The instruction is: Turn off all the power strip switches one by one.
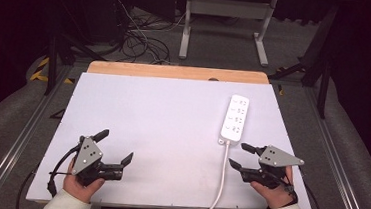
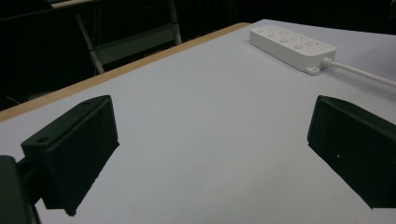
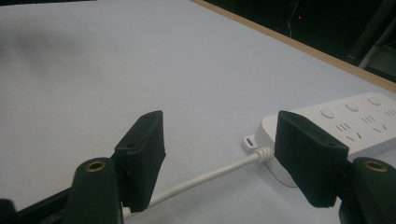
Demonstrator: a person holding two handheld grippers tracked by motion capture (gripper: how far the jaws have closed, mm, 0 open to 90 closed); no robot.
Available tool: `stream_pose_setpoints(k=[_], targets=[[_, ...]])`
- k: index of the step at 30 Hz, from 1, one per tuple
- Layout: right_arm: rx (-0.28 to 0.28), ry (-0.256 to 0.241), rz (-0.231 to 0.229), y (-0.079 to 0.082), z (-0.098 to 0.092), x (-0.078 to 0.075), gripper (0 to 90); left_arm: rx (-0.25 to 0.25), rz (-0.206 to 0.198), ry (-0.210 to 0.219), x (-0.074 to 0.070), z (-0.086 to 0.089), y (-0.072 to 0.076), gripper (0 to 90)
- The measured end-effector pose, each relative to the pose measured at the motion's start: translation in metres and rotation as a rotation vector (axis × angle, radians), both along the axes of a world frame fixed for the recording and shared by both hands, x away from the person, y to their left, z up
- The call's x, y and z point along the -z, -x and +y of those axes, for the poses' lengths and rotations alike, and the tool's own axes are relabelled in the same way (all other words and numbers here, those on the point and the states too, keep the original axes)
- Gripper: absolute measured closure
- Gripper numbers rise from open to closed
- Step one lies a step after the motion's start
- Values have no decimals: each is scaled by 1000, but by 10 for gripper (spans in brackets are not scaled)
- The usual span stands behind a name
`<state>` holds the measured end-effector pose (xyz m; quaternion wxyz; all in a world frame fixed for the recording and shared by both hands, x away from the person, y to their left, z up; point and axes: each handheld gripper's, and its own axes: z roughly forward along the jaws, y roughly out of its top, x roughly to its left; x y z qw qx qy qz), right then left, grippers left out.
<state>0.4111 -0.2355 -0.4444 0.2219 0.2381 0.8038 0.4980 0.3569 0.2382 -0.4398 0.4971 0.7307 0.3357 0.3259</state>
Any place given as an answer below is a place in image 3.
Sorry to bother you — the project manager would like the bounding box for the metal stand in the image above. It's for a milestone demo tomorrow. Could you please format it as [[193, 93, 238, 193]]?
[[343, 0, 396, 71]]

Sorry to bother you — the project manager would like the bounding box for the white power strip cable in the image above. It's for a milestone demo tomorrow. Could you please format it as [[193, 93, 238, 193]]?
[[121, 147, 275, 221]]

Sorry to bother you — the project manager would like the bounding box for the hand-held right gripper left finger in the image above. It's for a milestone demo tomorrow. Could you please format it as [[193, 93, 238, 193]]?
[[64, 109, 167, 224]]

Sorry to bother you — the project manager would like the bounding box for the white power strip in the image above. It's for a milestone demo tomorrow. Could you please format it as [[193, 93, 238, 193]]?
[[242, 91, 396, 188]]

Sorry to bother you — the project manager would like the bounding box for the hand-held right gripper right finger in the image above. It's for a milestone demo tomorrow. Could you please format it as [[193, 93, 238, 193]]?
[[274, 109, 396, 224]]

